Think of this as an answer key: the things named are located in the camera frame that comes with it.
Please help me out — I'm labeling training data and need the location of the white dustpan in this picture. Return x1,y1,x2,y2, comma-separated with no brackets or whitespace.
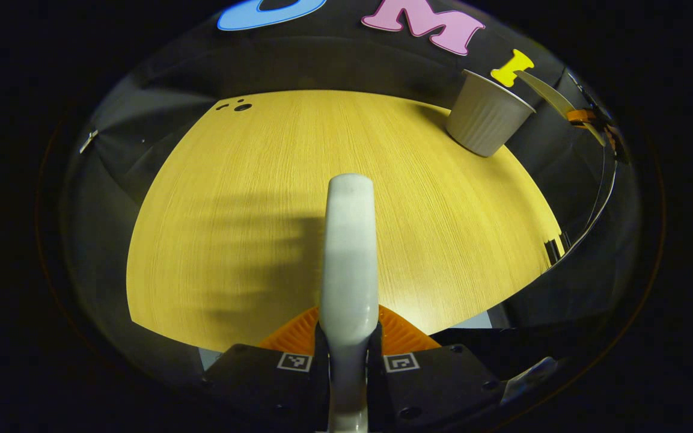
514,70,609,149

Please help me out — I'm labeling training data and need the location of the small white broom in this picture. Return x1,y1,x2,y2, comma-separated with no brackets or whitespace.
319,173,380,433

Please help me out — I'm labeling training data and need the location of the white ribbed garbage bin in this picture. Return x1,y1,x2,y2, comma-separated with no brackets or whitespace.
445,69,537,158

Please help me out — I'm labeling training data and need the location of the black desk edge clamp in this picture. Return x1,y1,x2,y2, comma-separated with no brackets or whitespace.
543,231,573,266

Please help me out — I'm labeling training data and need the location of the wooden desktop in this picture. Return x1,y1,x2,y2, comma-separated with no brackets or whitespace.
126,90,566,353

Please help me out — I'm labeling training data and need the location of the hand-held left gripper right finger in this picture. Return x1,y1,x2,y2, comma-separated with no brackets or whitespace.
367,305,504,431

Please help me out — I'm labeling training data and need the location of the black backdrop cloth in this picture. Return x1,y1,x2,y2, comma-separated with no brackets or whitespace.
61,0,643,388

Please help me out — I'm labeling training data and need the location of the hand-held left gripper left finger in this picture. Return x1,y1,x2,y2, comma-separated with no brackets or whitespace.
201,306,331,431

